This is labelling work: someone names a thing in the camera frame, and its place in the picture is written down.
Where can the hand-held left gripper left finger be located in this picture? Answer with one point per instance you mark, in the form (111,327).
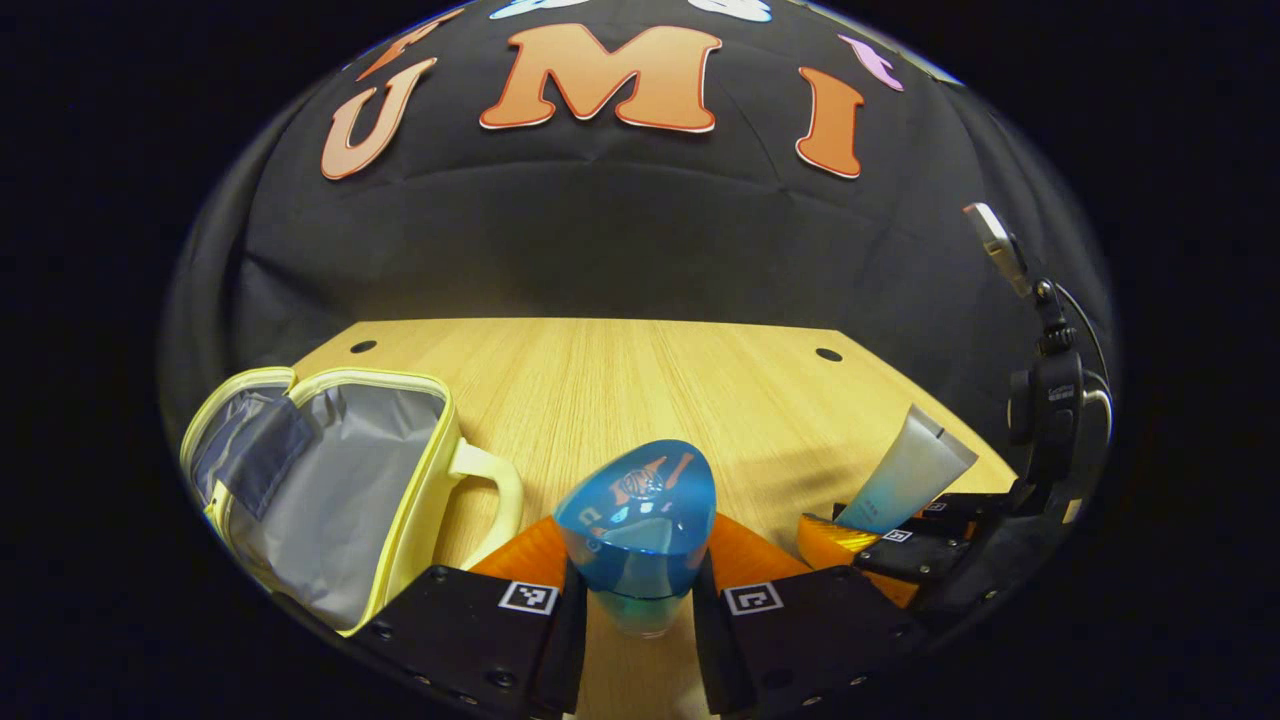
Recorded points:
(572,650)

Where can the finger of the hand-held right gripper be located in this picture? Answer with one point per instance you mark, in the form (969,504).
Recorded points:
(965,505)
(900,560)

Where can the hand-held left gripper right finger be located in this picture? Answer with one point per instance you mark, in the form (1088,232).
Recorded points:
(712,650)

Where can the white blue skin care tube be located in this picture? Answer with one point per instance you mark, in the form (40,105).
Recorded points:
(915,465)

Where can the pale yellow suitcase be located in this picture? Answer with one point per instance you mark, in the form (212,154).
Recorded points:
(330,490)

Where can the black backdrop cloth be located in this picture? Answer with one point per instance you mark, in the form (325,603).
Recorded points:
(600,230)

